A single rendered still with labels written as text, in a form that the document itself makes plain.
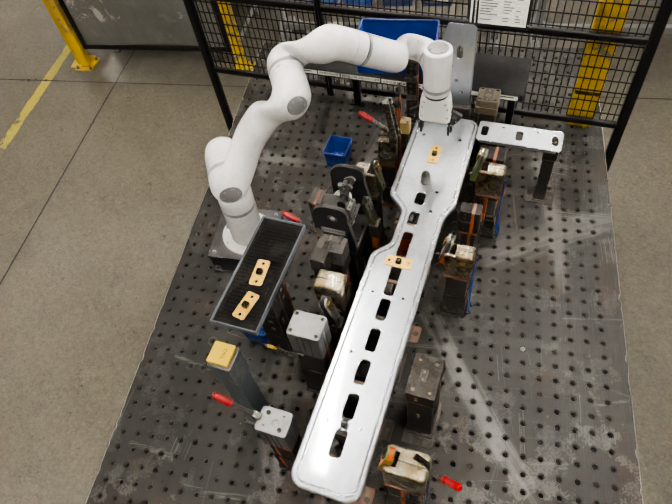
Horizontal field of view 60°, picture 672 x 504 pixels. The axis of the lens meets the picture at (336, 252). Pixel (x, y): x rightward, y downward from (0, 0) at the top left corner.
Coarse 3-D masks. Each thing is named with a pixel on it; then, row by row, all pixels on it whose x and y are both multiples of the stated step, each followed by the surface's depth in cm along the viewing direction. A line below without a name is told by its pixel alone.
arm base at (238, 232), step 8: (256, 208) 205; (224, 216) 203; (248, 216) 201; (256, 216) 206; (232, 224) 204; (240, 224) 203; (248, 224) 204; (256, 224) 208; (224, 232) 218; (232, 232) 209; (240, 232) 207; (248, 232) 208; (224, 240) 217; (232, 240) 216; (240, 240) 212; (248, 240) 212; (232, 248) 214; (240, 248) 214
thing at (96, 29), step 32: (64, 0) 384; (96, 0) 378; (128, 0) 374; (160, 0) 371; (64, 32) 402; (96, 32) 401; (128, 32) 396; (160, 32) 393; (192, 32) 388; (96, 64) 426
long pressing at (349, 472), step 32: (416, 128) 212; (416, 160) 204; (448, 160) 202; (416, 192) 195; (448, 192) 194; (416, 224) 188; (384, 256) 182; (416, 256) 181; (384, 288) 176; (416, 288) 174; (352, 320) 171; (384, 320) 169; (384, 352) 164; (352, 384) 159; (384, 384) 158; (320, 416) 155; (384, 416) 154; (320, 448) 150; (352, 448) 150; (320, 480) 146; (352, 480) 145
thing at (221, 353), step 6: (216, 342) 153; (222, 342) 153; (216, 348) 152; (222, 348) 152; (228, 348) 152; (234, 348) 152; (210, 354) 151; (216, 354) 151; (222, 354) 151; (228, 354) 151; (210, 360) 150; (216, 360) 150; (222, 360) 150; (228, 360) 150; (222, 366) 150
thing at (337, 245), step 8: (320, 240) 179; (328, 240) 179; (336, 240) 178; (344, 240) 178; (328, 248) 176; (336, 248) 176; (344, 248) 177; (336, 256) 177; (344, 256) 178; (336, 264) 181; (344, 264) 181; (344, 272) 183; (352, 280) 198; (352, 288) 200; (352, 296) 202
